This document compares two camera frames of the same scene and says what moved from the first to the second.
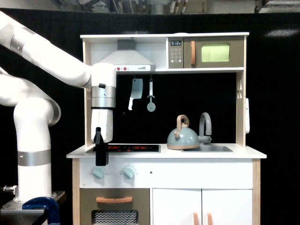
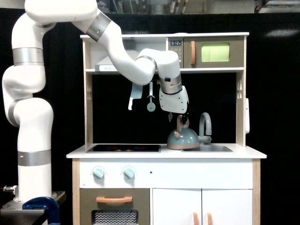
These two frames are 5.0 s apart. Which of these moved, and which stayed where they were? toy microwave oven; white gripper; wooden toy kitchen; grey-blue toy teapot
Moved: white gripper
Stayed: grey-blue toy teapot; toy microwave oven; wooden toy kitchen
